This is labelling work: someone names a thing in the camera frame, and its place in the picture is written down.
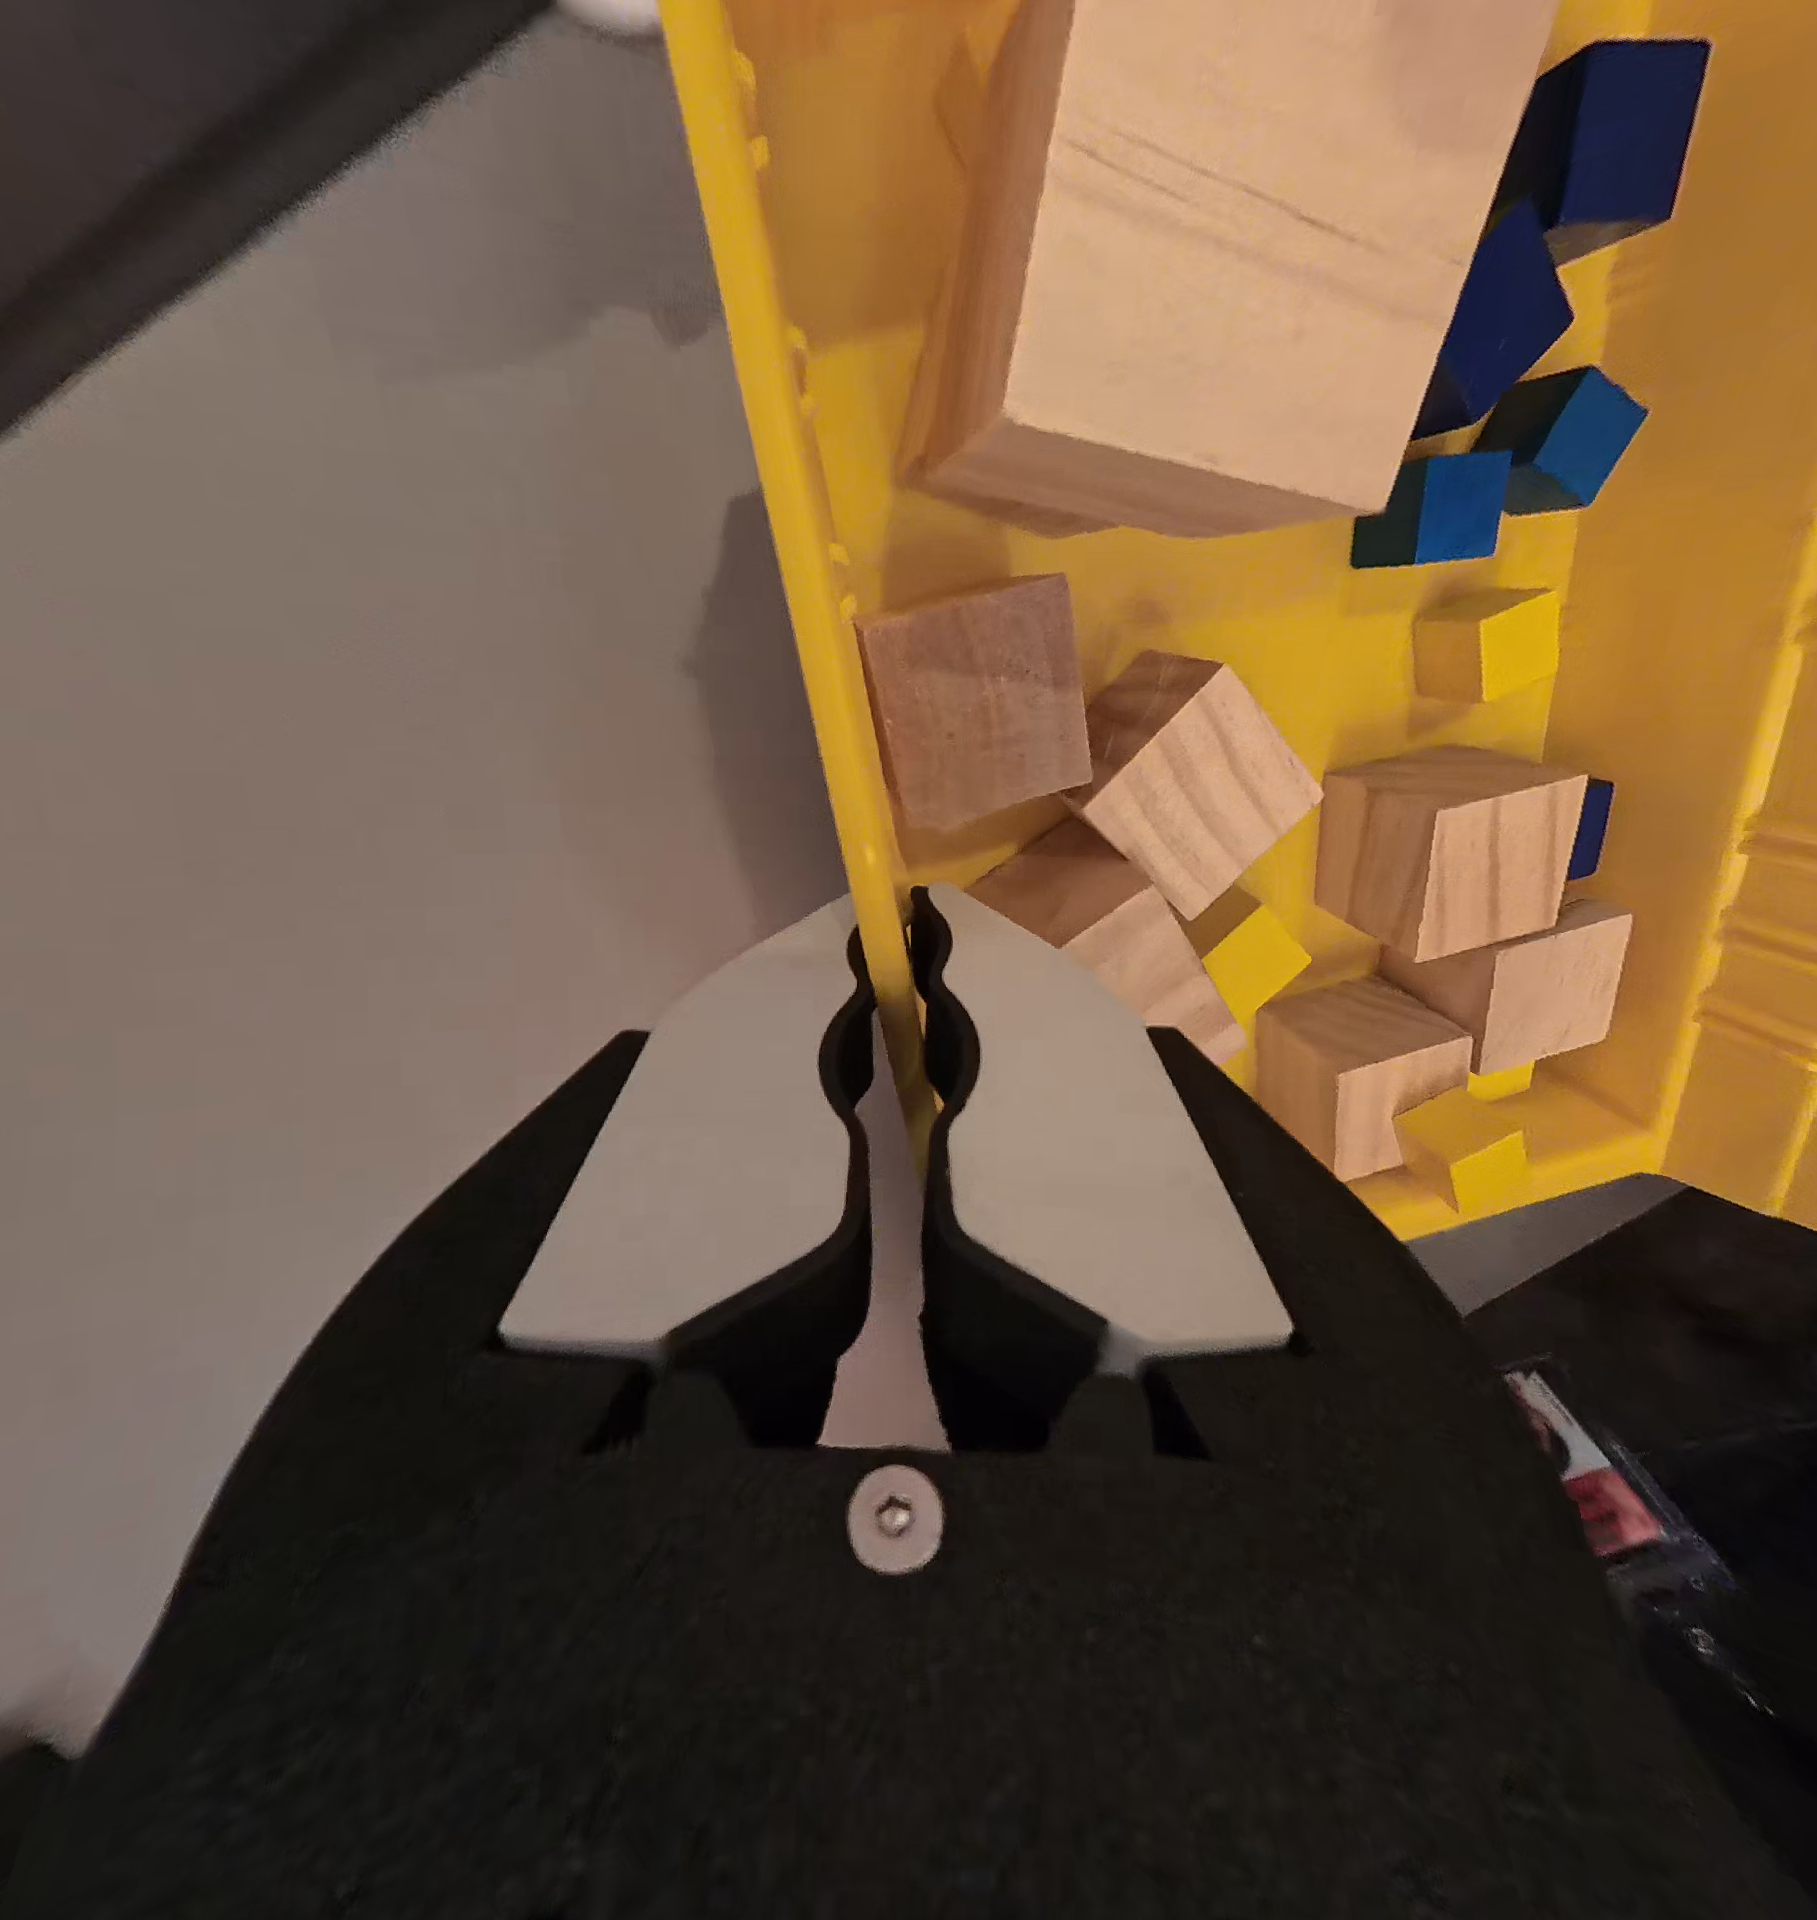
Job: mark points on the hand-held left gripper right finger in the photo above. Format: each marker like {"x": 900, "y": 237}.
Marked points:
{"x": 1103, "y": 1169}

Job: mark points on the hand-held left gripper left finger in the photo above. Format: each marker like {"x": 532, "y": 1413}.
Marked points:
{"x": 700, "y": 1169}

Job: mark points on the yellow plastic bin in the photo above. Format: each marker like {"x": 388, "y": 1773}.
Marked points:
{"x": 1675, "y": 676}

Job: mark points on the pile of wooden coloured cubes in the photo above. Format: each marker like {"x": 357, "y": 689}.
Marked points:
{"x": 1223, "y": 272}

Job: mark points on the red labelled card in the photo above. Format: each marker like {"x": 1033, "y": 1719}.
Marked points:
{"x": 1599, "y": 1485}

